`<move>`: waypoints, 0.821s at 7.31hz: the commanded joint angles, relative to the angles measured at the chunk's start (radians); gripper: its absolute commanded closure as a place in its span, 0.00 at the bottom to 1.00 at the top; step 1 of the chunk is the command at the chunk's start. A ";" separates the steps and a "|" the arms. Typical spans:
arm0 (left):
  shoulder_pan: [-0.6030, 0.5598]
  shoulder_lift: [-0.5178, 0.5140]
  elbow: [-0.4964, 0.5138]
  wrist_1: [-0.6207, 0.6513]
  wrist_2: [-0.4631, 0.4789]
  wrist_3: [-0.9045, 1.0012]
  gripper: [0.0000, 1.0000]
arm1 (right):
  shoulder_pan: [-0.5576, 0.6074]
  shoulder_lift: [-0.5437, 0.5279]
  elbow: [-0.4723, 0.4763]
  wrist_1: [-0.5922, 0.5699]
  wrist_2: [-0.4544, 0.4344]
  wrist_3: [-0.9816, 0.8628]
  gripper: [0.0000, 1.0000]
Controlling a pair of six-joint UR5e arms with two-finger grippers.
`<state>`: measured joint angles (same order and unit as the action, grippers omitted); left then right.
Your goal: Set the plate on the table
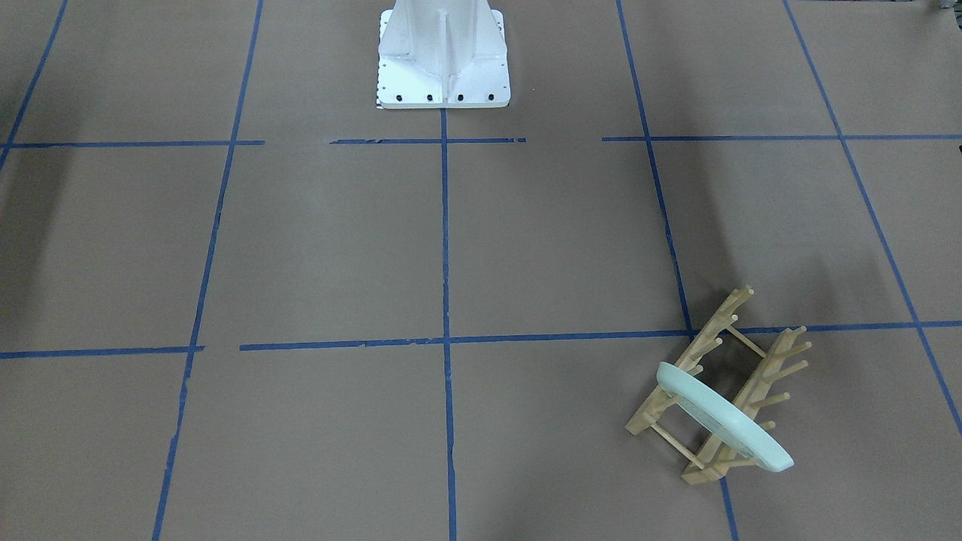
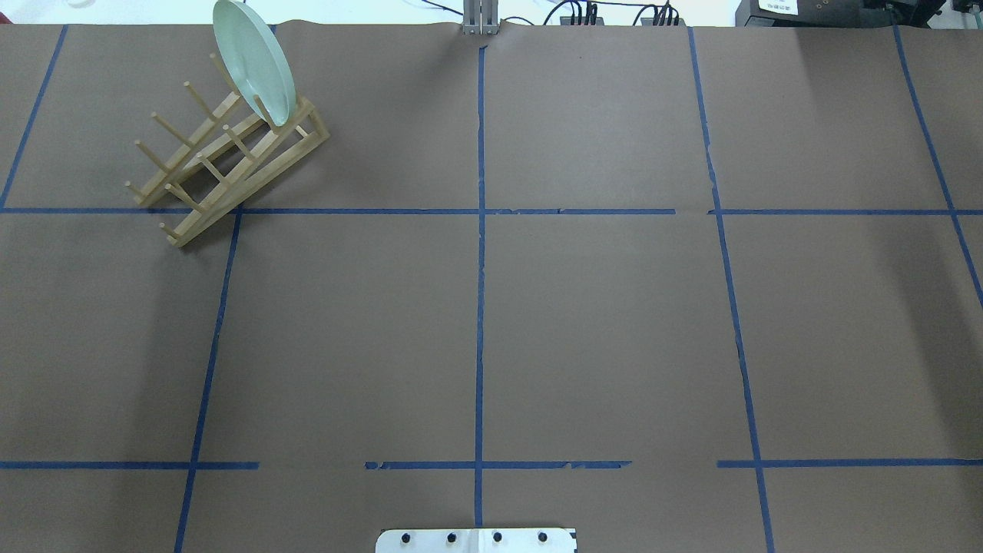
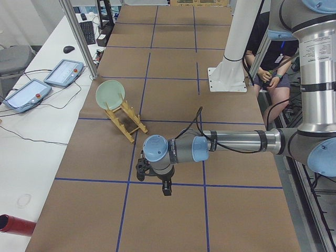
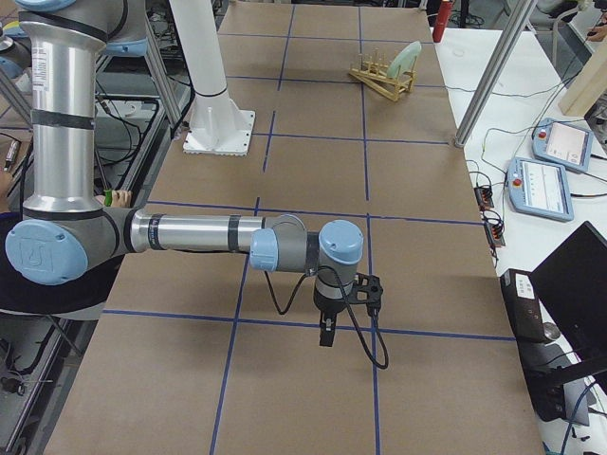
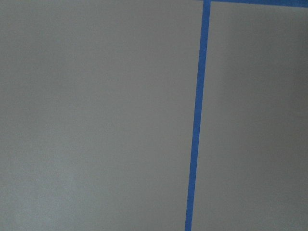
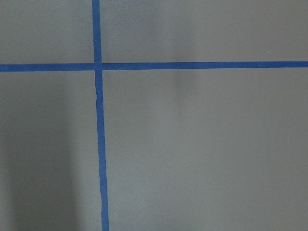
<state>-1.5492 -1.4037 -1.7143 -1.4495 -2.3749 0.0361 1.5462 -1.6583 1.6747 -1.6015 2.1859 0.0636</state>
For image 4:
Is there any black monitor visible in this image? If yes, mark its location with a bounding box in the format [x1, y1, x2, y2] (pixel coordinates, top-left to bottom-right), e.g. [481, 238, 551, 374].
[530, 221, 606, 358]

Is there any lower orange black connector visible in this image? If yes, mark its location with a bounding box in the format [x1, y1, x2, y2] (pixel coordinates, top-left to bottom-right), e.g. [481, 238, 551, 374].
[484, 220, 506, 248]

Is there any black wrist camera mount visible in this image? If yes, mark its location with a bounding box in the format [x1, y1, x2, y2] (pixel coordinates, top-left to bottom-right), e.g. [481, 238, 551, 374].
[348, 273, 383, 318]

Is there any orange black connector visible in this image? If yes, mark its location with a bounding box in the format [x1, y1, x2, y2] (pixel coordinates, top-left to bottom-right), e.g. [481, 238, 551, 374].
[484, 220, 506, 248]
[473, 185, 494, 211]

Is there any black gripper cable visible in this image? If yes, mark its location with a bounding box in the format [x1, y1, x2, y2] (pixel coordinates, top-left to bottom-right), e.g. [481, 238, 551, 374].
[263, 264, 391, 371]

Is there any aluminium frame post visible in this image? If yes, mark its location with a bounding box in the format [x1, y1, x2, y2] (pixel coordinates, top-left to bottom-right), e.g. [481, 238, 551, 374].
[453, 0, 537, 148]

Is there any black computer box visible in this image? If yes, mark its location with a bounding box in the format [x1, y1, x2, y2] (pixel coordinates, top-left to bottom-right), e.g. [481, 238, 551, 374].
[500, 268, 561, 343]

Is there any light green plate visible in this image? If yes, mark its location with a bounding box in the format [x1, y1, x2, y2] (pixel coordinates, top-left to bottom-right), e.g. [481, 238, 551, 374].
[386, 41, 422, 79]

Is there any person's hand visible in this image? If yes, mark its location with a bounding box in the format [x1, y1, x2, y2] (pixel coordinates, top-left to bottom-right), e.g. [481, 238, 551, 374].
[95, 190, 132, 209]

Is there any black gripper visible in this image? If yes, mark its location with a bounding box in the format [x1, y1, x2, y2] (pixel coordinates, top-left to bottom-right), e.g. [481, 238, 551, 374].
[313, 279, 346, 347]

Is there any wooden beam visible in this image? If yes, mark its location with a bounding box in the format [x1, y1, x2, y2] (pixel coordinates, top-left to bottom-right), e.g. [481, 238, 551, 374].
[559, 38, 606, 117]

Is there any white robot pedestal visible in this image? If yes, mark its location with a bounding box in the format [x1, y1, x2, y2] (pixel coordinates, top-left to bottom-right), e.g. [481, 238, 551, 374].
[170, 0, 255, 156]

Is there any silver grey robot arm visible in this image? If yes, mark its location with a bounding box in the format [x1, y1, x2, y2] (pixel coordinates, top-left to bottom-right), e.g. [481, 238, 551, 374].
[5, 1, 363, 347]

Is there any green screwdriver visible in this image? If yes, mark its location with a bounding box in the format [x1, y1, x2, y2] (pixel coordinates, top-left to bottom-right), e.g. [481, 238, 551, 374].
[94, 149, 113, 207]

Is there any wooden dish rack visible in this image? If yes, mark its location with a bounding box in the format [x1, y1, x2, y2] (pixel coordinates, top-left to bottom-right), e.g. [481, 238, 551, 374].
[348, 48, 421, 101]

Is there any red bottle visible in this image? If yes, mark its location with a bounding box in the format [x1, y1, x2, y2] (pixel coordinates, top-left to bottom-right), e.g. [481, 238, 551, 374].
[432, 0, 453, 44]

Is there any lower blue teach pendant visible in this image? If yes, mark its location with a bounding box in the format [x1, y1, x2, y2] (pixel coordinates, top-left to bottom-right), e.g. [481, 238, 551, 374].
[506, 157, 574, 222]

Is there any upper orange black connector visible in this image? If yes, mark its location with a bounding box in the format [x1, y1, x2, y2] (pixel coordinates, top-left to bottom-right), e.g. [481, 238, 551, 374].
[473, 185, 494, 211]

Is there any blue teach pendant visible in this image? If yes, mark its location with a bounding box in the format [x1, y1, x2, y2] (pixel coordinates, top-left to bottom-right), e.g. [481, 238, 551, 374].
[506, 157, 574, 222]
[532, 118, 594, 173]

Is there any upper blue teach pendant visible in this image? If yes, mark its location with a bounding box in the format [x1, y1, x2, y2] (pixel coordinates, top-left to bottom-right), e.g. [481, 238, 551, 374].
[532, 118, 594, 173]

